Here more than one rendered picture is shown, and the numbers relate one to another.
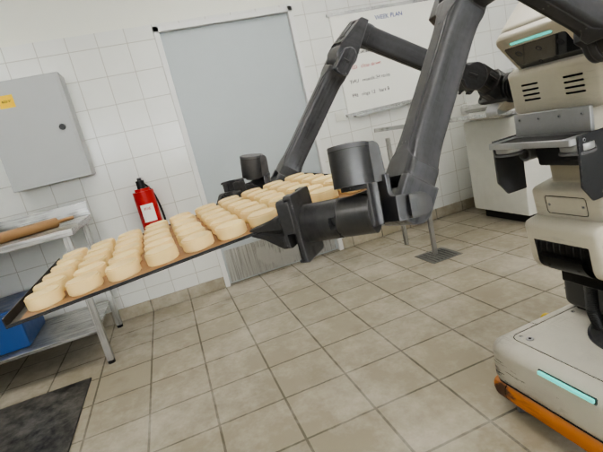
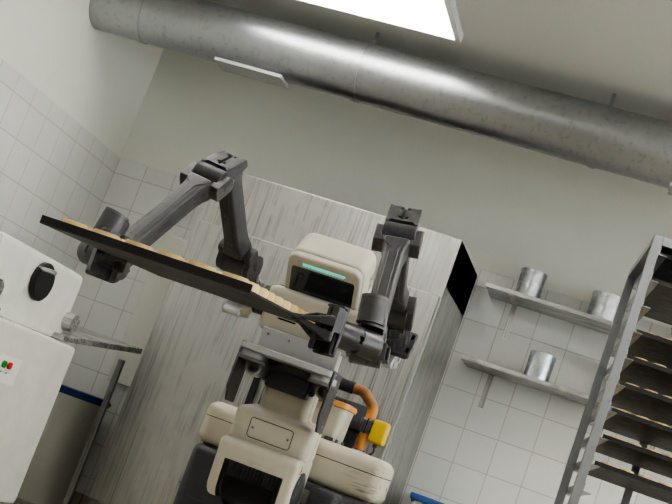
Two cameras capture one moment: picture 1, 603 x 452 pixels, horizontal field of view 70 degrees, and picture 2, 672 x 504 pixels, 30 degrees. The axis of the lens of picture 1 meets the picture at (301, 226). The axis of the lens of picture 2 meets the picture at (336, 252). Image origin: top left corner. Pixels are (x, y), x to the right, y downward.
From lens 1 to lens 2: 220 cm
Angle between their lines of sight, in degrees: 62
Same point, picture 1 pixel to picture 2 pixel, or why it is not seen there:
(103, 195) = not seen: outside the picture
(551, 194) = (261, 417)
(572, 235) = (273, 462)
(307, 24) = not seen: outside the picture
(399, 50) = (238, 206)
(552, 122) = (301, 350)
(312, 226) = (349, 335)
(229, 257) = not seen: outside the picture
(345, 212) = (370, 337)
